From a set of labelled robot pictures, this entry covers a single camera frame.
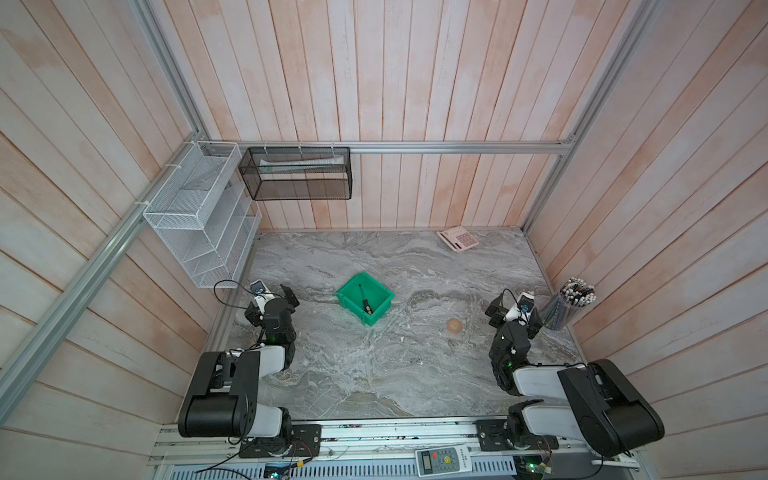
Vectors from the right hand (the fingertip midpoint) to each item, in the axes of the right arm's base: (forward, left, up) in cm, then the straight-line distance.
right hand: (518, 299), depth 85 cm
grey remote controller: (-39, +24, -11) cm, 47 cm away
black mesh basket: (+43, +70, +14) cm, 84 cm away
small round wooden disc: (-2, +17, -13) cm, 22 cm away
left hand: (+2, +74, -2) cm, 74 cm away
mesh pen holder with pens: (-1, -14, +4) cm, 14 cm away
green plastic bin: (+6, +41, -9) cm, 43 cm away
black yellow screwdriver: (+2, +45, -9) cm, 46 cm away
